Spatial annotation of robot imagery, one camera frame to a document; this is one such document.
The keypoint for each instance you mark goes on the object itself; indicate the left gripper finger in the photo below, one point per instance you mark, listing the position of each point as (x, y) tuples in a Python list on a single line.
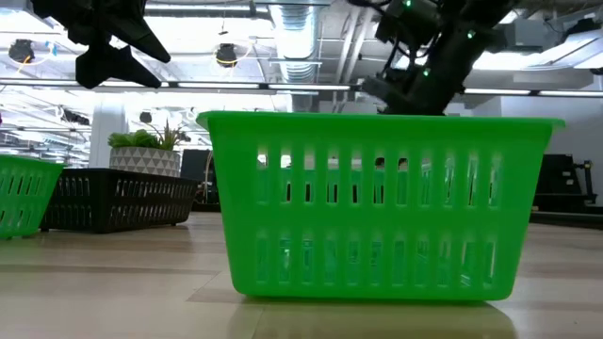
[(110, 66), (139, 35)]

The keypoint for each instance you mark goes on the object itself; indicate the green slotted plastic basket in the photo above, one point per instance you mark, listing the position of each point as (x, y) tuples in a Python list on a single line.
[(23, 198), (377, 212)]

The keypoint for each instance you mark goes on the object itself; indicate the black slotted plastic basket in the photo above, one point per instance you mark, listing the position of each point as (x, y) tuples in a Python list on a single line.
[(118, 200)]

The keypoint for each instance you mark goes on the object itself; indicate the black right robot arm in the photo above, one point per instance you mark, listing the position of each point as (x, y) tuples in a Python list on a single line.
[(464, 37)]

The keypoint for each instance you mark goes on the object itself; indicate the white building column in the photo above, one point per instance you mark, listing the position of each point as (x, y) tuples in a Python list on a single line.
[(106, 132)]

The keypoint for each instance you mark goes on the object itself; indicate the overhead light strip bar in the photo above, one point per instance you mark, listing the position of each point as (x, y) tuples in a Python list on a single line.
[(216, 85)]

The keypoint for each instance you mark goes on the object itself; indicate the succulent in patterned white pot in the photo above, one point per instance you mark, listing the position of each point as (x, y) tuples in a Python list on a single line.
[(143, 157)]

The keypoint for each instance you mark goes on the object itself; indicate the black background monitors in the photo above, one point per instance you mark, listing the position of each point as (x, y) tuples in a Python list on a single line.
[(193, 174)]

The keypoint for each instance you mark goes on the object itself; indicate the black background machine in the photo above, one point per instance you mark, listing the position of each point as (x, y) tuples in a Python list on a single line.
[(560, 183)]

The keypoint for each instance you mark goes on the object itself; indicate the silver ribbed ventilation duct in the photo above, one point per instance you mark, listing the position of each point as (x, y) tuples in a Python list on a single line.
[(297, 37)]

